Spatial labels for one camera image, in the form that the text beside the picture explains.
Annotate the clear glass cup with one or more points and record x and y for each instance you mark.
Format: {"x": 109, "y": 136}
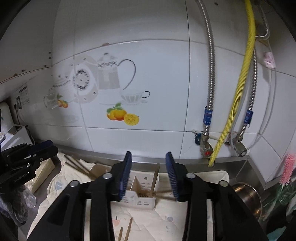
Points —
{"x": 29, "y": 198}

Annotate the white quilted patterned mat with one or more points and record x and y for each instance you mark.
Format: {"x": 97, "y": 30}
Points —
{"x": 165, "y": 221}

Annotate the cream plastic utensil holder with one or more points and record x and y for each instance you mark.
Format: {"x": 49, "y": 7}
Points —
{"x": 137, "y": 191}

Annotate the steel angle valve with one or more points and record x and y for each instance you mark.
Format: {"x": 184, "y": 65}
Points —
{"x": 238, "y": 146}

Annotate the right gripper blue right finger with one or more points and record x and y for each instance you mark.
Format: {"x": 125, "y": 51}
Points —
{"x": 232, "y": 220}

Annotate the steel saucepan with black handle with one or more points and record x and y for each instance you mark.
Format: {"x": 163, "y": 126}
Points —
{"x": 250, "y": 197}

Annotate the bagged stack of napkins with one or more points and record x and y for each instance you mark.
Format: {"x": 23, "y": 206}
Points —
{"x": 45, "y": 169}

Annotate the green glass jar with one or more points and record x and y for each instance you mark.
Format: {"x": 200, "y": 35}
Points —
{"x": 282, "y": 196}

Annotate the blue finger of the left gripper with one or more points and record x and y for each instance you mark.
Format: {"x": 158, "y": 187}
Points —
{"x": 45, "y": 150}

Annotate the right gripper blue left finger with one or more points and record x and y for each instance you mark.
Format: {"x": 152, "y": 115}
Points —
{"x": 65, "y": 218}

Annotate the pink bottle brush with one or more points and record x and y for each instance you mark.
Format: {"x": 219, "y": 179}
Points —
{"x": 288, "y": 169}

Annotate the grey knitted glove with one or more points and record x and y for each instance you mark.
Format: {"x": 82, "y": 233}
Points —
{"x": 13, "y": 205}

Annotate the red handled water valve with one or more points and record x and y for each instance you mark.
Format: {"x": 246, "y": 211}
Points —
{"x": 203, "y": 141}

